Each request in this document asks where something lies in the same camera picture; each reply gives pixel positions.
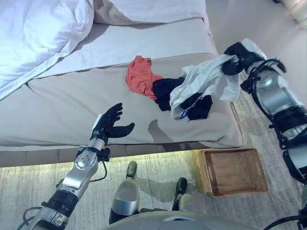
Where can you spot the brown wicker basket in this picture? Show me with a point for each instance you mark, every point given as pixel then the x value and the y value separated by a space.
pixel 230 170

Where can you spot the white duvet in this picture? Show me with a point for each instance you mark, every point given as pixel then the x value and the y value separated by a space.
pixel 36 36

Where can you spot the grey striped rug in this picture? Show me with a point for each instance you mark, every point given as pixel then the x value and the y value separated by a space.
pixel 36 182

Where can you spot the silver left robot leg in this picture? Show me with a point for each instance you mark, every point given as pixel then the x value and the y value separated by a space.
pixel 124 198

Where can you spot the orange garment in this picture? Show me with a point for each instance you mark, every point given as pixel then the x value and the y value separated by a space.
pixel 139 76

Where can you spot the navy black garment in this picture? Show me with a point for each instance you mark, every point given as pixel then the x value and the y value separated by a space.
pixel 165 88

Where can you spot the white garment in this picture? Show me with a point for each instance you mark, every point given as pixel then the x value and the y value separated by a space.
pixel 208 76

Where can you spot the bed with upholstered frame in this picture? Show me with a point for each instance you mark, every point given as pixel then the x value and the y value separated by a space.
pixel 72 107

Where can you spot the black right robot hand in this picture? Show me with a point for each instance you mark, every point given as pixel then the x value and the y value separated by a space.
pixel 251 52

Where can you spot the light grey bed sheet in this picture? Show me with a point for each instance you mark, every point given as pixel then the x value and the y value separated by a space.
pixel 144 40

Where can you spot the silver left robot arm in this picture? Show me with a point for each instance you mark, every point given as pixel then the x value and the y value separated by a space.
pixel 79 175

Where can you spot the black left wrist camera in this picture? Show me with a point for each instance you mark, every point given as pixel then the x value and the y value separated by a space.
pixel 105 154

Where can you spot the grey robot torso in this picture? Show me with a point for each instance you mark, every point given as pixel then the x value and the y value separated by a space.
pixel 168 222

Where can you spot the silver robot leg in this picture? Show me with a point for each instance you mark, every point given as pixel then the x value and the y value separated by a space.
pixel 189 201
pixel 124 198

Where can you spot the white bed with pillows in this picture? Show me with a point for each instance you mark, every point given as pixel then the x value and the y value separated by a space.
pixel 72 107

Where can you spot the silver right robot leg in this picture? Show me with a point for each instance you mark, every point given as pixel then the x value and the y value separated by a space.
pixel 189 201

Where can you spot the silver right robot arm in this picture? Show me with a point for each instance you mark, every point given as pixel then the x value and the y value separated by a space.
pixel 278 95

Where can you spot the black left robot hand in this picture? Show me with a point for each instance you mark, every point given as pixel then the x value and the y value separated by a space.
pixel 105 124

